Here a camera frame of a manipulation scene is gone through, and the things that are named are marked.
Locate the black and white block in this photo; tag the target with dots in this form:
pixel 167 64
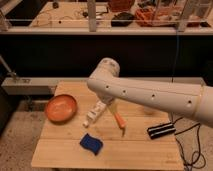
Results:
pixel 161 130

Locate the blue sponge cloth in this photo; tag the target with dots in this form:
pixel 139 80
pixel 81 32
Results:
pixel 91 143

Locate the white metal rail beam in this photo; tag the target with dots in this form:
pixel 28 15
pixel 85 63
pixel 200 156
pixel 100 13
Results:
pixel 47 85

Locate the orange toy carrot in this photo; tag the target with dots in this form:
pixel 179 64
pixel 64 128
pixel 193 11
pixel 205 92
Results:
pixel 121 123

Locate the translucent yellowish gripper finger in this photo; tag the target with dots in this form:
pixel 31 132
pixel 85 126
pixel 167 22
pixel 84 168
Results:
pixel 112 107

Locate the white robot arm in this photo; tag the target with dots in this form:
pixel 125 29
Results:
pixel 192 101

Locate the orange crate on shelf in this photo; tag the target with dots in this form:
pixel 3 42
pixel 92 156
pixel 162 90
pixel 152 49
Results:
pixel 151 17

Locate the orange ceramic bowl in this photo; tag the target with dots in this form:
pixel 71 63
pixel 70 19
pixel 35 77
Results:
pixel 61 108

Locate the white tube with cap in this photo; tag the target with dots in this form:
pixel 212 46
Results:
pixel 93 115

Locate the grey metal clamp stand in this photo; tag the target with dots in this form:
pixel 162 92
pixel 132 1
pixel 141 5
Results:
pixel 13 74

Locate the black bowl on shelf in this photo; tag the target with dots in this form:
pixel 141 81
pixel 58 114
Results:
pixel 122 19

